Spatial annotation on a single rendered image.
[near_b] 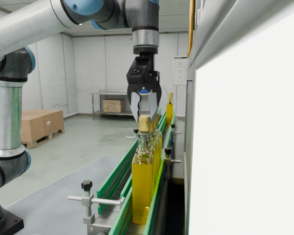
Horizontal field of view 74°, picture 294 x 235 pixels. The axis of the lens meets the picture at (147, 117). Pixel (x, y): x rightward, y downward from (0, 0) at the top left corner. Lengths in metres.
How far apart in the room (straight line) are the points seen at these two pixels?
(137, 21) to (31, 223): 0.81
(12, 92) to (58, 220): 0.51
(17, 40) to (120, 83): 6.23
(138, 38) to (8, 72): 0.44
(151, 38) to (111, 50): 6.37
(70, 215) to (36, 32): 0.68
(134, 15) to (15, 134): 0.60
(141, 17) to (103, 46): 6.47
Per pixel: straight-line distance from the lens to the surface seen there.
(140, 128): 0.56
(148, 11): 0.57
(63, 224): 0.90
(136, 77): 0.47
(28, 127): 4.20
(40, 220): 0.96
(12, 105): 0.83
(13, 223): 0.93
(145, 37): 0.56
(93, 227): 0.66
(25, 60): 0.80
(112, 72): 6.85
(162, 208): 0.70
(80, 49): 7.38
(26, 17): 0.56
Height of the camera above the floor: 1.29
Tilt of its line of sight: 11 degrees down
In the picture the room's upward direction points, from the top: straight up
